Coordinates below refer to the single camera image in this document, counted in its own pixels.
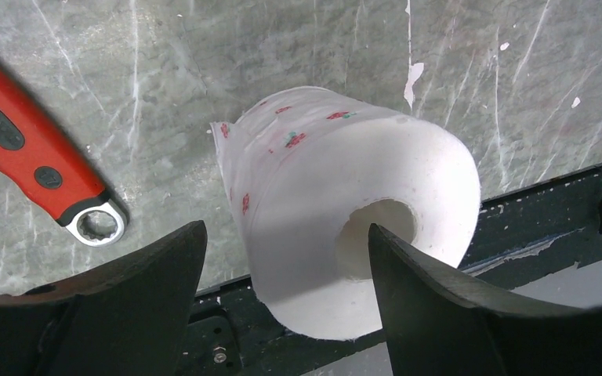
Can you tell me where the white roll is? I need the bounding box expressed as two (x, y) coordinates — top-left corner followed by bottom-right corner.
(211, 86), (481, 341)

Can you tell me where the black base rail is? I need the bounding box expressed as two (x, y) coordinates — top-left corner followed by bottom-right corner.
(176, 164), (602, 375)

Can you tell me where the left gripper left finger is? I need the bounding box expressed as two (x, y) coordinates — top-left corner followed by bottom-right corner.
(0, 221), (208, 375)

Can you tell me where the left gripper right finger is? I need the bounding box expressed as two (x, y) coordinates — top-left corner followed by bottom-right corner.
(368, 224), (602, 375)

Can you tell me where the red handled tool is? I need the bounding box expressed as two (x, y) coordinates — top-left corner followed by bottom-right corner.
(0, 68), (127, 247)

